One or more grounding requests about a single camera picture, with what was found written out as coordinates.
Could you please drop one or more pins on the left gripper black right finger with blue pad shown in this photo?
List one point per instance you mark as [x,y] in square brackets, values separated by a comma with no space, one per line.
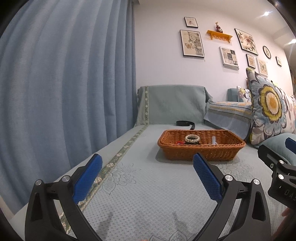
[252,222]

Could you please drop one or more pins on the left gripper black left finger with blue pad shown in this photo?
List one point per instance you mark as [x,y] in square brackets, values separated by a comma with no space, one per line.
[42,219]

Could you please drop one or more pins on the black wristwatch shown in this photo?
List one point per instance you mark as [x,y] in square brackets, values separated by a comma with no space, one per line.
[192,141]

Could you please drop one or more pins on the person's right hand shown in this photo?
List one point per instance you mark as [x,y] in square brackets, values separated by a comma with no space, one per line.
[279,230]

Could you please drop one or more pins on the large floral cushion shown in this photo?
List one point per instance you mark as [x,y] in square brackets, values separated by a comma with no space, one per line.
[273,111]

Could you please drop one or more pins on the striped blue cushion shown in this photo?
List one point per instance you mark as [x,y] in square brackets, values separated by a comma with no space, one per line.
[232,116]

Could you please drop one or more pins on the small floral cushion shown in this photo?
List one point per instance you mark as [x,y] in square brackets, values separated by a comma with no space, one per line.
[243,94]

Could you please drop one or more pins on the orange wicker basket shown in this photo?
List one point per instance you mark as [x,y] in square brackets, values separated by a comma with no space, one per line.
[215,145]

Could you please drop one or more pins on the small framed picture far right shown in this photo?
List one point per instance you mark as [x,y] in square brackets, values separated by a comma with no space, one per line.
[278,61]

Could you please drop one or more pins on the small black framed picture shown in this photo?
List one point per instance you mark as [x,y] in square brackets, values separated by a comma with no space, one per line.
[250,61]

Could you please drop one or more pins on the white framed picture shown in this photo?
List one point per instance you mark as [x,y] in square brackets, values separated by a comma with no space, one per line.
[229,58]

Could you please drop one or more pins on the black framed flower picture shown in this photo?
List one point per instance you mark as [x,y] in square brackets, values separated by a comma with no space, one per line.
[246,41]

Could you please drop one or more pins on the large butterfly framed picture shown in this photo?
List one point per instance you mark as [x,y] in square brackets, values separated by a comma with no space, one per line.
[192,45]

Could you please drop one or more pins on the figurine on shelf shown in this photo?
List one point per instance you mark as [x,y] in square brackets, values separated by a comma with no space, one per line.
[218,28]

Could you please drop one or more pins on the blue curtain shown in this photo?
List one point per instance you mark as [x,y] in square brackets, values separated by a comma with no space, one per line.
[67,89]

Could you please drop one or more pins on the small top framed picture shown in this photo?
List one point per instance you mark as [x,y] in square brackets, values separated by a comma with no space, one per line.
[191,22]

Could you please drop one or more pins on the orange wall shelf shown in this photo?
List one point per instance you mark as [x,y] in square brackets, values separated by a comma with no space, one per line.
[219,36]

